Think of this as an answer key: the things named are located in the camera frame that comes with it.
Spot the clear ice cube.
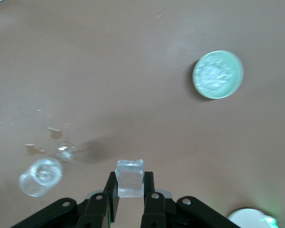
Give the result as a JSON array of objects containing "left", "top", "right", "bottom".
[{"left": 115, "top": 159, "right": 146, "bottom": 199}]

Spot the pale green ceramic bowl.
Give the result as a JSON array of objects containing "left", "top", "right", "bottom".
[{"left": 192, "top": 50, "right": 245, "bottom": 101}]

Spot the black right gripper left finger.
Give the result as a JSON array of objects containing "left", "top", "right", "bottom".
[{"left": 77, "top": 171, "right": 121, "bottom": 228}]

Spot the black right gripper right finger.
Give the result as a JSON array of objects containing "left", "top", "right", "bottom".
[{"left": 141, "top": 171, "right": 179, "bottom": 228}]

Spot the clear stemmed wine glass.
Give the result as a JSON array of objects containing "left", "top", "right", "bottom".
[{"left": 18, "top": 141, "right": 78, "bottom": 198}]

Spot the brown table cover sheet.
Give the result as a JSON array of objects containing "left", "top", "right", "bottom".
[{"left": 0, "top": 0, "right": 285, "bottom": 228}]

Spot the clear ice cubes pile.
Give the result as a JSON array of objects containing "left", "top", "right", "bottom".
[{"left": 196, "top": 56, "right": 237, "bottom": 93}]

